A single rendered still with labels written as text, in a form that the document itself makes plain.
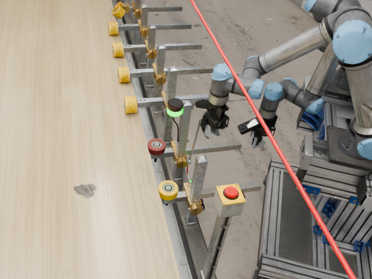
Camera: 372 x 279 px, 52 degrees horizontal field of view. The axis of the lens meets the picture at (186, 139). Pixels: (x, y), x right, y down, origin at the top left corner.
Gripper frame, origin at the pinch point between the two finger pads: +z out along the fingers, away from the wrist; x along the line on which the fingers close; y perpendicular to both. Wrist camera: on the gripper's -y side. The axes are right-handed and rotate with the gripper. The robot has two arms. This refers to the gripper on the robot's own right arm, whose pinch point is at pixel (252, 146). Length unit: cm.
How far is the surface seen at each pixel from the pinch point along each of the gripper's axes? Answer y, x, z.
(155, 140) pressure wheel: -47.8, 2.3, -7.7
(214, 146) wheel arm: -20.3, -0.7, -3.3
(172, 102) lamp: -44, -4, -34
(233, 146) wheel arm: -11.0, -1.5, -2.5
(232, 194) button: -38, -56, -40
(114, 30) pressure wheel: -55, 96, -12
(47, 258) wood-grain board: -94, -48, -7
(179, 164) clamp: -38.9, -8.5, -2.5
